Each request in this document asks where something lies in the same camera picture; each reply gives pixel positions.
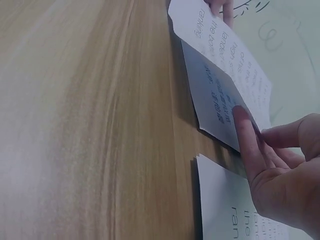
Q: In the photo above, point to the person's left fingers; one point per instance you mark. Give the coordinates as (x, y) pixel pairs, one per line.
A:
(227, 12)

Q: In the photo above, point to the person's left hand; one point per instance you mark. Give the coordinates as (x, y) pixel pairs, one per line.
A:
(226, 10)

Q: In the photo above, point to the printed paper sheet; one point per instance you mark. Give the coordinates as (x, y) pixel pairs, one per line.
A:
(212, 95)

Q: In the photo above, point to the stack of printed paper sheets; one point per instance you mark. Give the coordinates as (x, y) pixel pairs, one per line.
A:
(220, 200)

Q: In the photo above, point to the person's right hand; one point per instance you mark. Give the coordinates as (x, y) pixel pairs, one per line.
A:
(282, 190)

